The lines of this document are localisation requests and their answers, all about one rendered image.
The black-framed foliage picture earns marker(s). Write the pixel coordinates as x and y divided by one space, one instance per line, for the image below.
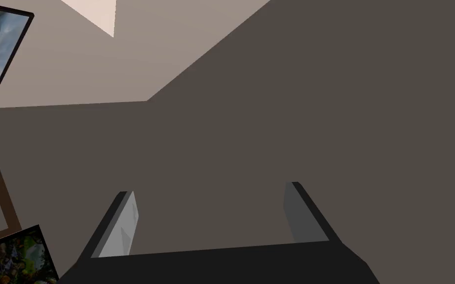
14 258

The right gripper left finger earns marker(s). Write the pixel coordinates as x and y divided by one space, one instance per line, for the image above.
117 228

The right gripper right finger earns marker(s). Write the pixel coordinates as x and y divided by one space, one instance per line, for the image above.
304 219

